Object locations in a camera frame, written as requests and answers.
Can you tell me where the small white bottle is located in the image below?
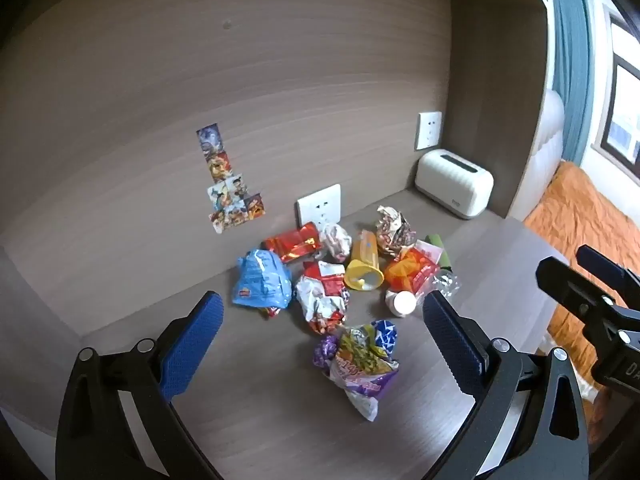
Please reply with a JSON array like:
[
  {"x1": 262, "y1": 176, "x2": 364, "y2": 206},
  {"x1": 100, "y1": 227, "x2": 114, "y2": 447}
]
[{"x1": 385, "y1": 287, "x2": 418, "y2": 318}]

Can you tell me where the clear plastic wrapper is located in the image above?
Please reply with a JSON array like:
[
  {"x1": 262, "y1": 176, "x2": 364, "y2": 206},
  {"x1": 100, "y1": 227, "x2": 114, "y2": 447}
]
[{"x1": 430, "y1": 269, "x2": 461, "y2": 301}]

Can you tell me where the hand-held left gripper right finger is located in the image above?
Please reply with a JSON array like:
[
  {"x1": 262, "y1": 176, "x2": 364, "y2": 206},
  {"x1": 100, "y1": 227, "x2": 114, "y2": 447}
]
[{"x1": 422, "y1": 290, "x2": 591, "y2": 480}]

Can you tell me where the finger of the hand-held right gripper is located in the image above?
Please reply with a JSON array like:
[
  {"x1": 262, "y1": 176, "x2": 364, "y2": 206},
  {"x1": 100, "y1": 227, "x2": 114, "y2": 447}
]
[
  {"x1": 536, "y1": 256, "x2": 640, "y2": 342},
  {"x1": 575, "y1": 245, "x2": 640, "y2": 311}
]

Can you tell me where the red foil wrapper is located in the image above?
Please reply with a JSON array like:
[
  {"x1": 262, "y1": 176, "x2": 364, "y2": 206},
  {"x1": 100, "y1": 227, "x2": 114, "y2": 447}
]
[{"x1": 262, "y1": 221, "x2": 323, "y2": 264}]

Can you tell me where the green roll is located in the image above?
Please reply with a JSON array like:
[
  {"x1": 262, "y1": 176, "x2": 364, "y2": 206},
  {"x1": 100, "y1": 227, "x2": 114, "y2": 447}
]
[{"x1": 425, "y1": 233, "x2": 452, "y2": 268}]

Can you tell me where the red white wrapper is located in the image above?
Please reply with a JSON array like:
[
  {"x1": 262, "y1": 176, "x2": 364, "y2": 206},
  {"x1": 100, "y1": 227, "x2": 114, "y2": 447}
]
[{"x1": 295, "y1": 261, "x2": 351, "y2": 336}]

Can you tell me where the blue snack bag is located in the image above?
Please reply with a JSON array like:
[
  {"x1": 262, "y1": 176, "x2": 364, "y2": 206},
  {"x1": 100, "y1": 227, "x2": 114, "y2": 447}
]
[{"x1": 231, "y1": 249, "x2": 293, "y2": 318}]

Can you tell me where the dark framed window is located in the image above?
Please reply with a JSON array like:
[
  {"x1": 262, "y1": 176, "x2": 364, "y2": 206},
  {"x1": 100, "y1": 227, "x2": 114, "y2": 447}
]
[{"x1": 590, "y1": 5, "x2": 640, "y2": 181}]

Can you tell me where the brown crumpled wrapper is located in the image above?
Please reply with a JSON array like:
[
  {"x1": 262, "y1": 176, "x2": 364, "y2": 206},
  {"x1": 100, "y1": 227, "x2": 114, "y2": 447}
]
[{"x1": 375, "y1": 205, "x2": 418, "y2": 256}]

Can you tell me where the beige padded headboard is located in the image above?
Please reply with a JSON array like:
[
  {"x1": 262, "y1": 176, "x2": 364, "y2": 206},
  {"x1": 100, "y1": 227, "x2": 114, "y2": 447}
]
[{"x1": 520, "y1": 89, "x2": 566, "y2": 221}]

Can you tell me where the yellow plastic cup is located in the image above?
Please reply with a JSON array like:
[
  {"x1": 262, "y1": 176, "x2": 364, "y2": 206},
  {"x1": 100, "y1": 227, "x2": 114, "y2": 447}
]
[{"x1": 344, "y1": 230, "x2": 385, "y2": 292}]

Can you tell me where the white wall socket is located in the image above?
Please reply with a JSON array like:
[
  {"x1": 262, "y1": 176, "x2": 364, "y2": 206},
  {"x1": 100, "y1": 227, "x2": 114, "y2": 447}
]
[
  {"x1": 416, "y1": 111, "x2": 443, "y2": 151},
  {"x1": 296, "y1": 184, "x2": 342, "y2": 228}
]

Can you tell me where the cluster of cartoon wall stickers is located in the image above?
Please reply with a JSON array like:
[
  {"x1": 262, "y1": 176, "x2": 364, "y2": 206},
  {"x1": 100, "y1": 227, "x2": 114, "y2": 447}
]
[{"x1": 196, "y1": 121, "x2": 266, "y2": 234}]

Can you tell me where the white ribbed box appliance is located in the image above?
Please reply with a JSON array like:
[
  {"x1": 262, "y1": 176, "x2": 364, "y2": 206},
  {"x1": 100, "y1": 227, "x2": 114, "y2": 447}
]
[{"x1": 415, "y1": 149, "x2": 495, "y2": 220}]

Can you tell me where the bed with orange blanket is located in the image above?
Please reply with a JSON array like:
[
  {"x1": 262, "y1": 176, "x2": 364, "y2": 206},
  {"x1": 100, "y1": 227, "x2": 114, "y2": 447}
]
[{"x1": 522, "y1": 161, "x2": 640, "y2": 411}]

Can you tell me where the teal curtain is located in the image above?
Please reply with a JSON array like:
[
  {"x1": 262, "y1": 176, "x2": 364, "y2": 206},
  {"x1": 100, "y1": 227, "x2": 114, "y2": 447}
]
[{"x1": 545, "y1": 0, "x2": 593, "y2": 166}]

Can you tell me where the purple snack bag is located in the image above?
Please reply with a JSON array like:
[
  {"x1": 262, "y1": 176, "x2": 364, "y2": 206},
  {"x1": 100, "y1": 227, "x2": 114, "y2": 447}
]
[{"x1": 313, "y1": 319, "x2": 401, "y2": 423}]

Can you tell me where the orange red wrapper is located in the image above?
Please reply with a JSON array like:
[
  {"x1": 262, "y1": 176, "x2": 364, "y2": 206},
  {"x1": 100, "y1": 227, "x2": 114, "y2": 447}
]
[{"x1": 384, "y1": 241, "x2": 443, "y2": 293}]

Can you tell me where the white crumpled paper ball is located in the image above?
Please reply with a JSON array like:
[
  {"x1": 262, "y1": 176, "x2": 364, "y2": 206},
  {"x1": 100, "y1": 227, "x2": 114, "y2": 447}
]
[{"x1": 320, "y1": 223, "x2": 353, "y2": 263}]

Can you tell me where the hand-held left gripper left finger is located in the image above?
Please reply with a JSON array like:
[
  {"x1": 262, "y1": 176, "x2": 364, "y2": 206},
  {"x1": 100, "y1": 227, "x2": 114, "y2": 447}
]
[{"x1": 55, "y1": 290, "x2": 226, "y2": 480}]

